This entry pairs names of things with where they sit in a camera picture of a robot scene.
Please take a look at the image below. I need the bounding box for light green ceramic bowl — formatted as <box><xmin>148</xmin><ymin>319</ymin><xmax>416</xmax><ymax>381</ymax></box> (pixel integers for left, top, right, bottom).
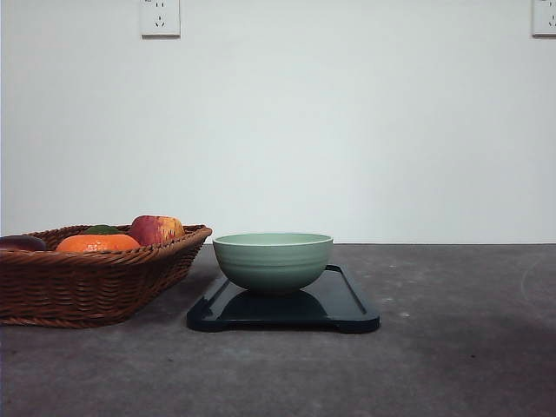
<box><xmin>213</xmin><ymin>233</ymin><xmax>334</xmax><ymax>293</ymax></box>

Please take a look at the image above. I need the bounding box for brown wicker basket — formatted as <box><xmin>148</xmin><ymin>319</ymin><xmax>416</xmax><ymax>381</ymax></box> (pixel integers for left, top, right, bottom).
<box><xmin>0</xmin><ymin>224</ymin><xmax>213</xmax><ymax>328</ymax></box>

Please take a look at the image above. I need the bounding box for dark teal rectangular tray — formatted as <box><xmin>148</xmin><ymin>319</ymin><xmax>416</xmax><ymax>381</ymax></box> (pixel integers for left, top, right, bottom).
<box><xmin>187</xmin><ymin>264</ymin><xmax>381</xmax><ymax>334</ymax></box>

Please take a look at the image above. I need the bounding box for red yellow apple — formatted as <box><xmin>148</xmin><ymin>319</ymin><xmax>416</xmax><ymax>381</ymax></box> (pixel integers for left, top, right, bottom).
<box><xmin>129</xmin><ymin>215</ymin><xmax>185</xmax><ymax>246</ymax></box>

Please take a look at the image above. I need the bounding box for green avocado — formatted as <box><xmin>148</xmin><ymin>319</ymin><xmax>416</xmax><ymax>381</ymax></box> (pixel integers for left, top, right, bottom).
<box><xmin>83</xmin><ymin>224</ymin><xmax>121</xmax><ymax>235</ymax></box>

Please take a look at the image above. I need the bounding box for orange tangerine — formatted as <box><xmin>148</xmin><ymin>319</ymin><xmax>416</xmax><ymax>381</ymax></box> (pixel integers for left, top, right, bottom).
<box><xmin>55</xmin><ymin>235</ymin><xmax>141</xmax><ymax>253</ymax></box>

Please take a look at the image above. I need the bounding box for dark purple fruit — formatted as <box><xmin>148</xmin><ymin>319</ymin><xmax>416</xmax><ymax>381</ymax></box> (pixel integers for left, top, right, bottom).
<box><xmin>0</xmin><ymin>235</ymin><xmax>47</xmax><ymax>251</ymax></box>

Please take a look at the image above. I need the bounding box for white wall socket left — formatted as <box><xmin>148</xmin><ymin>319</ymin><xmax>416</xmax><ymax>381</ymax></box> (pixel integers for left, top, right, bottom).
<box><xmin>140</xmin><ymin>0</ymin><xmax>181</xmax><ymax>42</ymax></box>

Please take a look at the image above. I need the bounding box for white wall socket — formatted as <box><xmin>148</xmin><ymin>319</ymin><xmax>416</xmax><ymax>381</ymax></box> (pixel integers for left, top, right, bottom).
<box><xmin>532</xmin><ymin>0</ymin><xmax>556</xmax><ymax>39</ymax></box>
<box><xmin>140</xmin><ymin>0</ymin><xmax>181</xmax><ymax>42</ymax></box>

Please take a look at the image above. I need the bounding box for white wall socket right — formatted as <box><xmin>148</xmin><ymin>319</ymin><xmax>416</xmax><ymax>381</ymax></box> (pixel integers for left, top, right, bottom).
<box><xmin>532</xmin><ymin>0</ymin><xmax>556</xmax><ymax>39</ymax></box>

